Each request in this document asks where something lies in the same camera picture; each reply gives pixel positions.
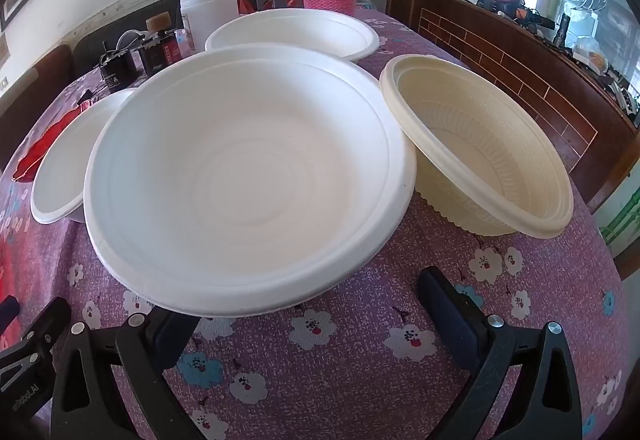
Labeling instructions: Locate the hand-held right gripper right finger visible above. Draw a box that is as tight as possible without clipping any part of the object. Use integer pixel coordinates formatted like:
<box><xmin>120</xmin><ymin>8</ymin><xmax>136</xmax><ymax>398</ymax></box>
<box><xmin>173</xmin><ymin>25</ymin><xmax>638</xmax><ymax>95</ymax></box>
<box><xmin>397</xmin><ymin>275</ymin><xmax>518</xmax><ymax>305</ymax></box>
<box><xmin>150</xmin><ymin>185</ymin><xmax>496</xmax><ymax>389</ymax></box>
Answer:
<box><xmin>417</xmin><ymin>266</ymin><xmax>585</xmax><ymax>440</ymax></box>

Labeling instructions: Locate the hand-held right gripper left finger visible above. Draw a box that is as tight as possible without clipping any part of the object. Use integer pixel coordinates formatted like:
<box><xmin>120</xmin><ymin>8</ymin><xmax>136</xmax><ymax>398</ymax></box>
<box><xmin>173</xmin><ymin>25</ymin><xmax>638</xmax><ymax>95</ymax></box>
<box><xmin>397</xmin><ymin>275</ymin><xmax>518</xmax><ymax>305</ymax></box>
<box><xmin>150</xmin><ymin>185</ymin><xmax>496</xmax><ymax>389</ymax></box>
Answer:
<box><xmin>50</xmin><ymin>305</ymin><xmax>206</xmax><ymax>440</ymax></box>

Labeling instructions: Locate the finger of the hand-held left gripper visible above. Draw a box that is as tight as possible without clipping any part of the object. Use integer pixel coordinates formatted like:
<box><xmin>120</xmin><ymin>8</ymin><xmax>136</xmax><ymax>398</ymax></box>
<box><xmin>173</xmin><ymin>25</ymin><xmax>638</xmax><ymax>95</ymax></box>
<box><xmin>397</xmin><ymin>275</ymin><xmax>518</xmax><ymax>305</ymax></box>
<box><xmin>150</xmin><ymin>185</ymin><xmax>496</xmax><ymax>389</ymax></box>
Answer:
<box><xmin>0</xmin><ymin>297</ymin><xmax>21</xmax><ymax>327</ymax></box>
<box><xmin>0</xmin><ymin>297</ymin><xmax>72</xmax><ymax>421</ymax></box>

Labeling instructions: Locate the red plate with gold rim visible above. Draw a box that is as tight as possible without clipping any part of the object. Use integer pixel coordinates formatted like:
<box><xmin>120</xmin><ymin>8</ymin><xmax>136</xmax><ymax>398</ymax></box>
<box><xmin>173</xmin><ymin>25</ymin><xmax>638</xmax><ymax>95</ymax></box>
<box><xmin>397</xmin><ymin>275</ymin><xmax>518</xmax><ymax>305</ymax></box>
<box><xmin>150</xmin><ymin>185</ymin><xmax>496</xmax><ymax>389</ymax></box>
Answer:
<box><xmin>14</xmin><ymin>103</ymin><xmax>93</xmax><ymax>182</ymax></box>

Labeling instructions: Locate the large white paper bowl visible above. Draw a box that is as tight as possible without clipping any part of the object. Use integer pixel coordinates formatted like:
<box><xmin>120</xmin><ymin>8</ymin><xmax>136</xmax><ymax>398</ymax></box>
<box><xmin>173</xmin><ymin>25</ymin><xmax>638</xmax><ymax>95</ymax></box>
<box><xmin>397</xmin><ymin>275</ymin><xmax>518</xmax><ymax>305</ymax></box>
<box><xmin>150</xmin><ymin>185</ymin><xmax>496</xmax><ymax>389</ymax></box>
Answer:
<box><xmin>83</xmin><ymin>45</ymin><xmax>418</xmax><ymax>318</ymax></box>

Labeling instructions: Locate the purple floral tablecloth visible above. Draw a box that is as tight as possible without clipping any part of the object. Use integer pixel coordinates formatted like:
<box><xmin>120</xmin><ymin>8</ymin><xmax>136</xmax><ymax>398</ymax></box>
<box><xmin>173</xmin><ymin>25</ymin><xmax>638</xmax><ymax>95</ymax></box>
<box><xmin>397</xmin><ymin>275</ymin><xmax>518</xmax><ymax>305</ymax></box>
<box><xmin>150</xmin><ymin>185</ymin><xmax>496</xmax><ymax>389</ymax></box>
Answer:
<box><xmin>0</xmin><ymin>0</ymin><xmax>631</xmax><ymax>440</ymax></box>

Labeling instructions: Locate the cream plastic bowl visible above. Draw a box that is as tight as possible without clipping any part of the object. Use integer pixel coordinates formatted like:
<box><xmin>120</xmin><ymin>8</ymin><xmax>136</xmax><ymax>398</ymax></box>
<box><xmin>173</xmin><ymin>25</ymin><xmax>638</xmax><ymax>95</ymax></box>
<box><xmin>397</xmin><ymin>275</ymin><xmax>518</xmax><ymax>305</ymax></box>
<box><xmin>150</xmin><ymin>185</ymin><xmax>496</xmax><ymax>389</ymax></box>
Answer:
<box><xmin>378</xmin><ymin>54</ymin><xmax>574</xmax><ymax>239</ymax></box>

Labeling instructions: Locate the green plastic rack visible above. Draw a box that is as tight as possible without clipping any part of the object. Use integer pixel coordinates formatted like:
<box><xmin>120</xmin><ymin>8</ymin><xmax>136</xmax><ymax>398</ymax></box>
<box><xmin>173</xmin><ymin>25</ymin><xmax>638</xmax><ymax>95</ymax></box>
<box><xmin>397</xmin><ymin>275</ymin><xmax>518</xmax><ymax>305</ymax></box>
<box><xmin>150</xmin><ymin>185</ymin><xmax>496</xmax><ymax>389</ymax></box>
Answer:
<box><xmin>599</xmin><ymin>187</ymin><xmax>640</xmax><ymax>248</ymax></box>

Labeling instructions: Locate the brown armchair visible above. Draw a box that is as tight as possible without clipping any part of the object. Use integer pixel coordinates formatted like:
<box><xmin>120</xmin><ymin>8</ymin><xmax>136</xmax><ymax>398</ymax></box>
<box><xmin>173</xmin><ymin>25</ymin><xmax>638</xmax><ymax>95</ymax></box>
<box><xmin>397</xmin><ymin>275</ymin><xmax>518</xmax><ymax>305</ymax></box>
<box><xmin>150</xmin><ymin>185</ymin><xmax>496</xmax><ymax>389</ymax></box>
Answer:
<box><xmin>0</xmin><ymin>45</ymin><xmax>73</xmax><ymax>171</ymax></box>

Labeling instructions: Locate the wooden partition cabinet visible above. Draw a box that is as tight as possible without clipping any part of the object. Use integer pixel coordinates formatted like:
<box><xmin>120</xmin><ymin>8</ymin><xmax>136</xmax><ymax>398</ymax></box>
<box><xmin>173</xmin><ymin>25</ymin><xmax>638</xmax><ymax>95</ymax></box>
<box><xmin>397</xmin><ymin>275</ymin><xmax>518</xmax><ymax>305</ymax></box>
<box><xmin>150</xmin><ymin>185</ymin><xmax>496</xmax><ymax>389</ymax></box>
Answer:
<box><xmin>387</xmin><ymin>0</ymin><xmax>640</xmax><ymax>216</ymax></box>

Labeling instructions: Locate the black cylindrical motor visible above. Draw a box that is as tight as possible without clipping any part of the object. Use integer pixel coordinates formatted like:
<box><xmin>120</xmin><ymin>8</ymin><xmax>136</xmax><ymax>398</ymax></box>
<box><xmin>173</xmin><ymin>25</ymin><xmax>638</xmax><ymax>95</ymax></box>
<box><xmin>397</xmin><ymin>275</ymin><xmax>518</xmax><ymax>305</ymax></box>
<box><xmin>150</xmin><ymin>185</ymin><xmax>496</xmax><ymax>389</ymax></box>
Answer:
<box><xmin>99</xmin><ymin>43</ymin><xmax>138</xmax><ymax>88</ymax></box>

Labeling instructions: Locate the brown capped motor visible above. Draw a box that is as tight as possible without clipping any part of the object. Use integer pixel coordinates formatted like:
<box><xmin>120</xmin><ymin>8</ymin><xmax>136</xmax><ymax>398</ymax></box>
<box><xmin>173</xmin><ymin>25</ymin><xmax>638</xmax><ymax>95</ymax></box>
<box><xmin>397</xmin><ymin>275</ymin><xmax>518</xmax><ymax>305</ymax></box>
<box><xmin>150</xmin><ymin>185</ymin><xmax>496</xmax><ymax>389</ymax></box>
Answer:
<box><xmin>137</xmin><ymin>13</ymin><xmax>177</xmax><ymax>75</ymax></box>

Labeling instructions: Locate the black sofa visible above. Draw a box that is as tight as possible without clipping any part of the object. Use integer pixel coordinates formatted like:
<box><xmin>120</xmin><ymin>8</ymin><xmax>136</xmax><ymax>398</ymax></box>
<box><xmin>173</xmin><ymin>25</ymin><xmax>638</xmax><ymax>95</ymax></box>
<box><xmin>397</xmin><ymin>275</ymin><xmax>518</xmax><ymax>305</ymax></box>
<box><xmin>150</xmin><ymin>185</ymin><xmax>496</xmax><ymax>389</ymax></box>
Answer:
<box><xmin>65</xmin><ymin>0</ymin><xmax>261</xmax><ymax>66</ymax></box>

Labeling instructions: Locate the white plastic jar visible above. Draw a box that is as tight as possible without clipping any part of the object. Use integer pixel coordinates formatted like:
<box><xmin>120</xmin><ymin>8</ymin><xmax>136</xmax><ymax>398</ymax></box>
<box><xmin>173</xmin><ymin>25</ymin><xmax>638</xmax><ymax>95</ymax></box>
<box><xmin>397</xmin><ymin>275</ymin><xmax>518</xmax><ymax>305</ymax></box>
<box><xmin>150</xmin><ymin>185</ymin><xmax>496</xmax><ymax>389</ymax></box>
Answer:
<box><xmin>179</xmin><ymin>0</ymin><xmax>239</xmax><ymax>54</ymax></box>

